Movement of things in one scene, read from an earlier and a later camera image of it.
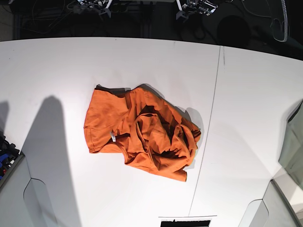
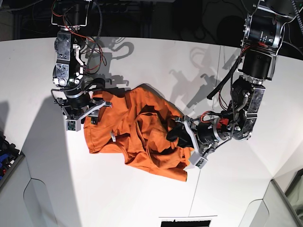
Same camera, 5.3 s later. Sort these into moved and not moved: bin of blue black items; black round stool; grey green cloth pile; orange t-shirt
Moved: grey green cloth pile
Not moved: black round stool; orange t-shirt; bin of blue black items
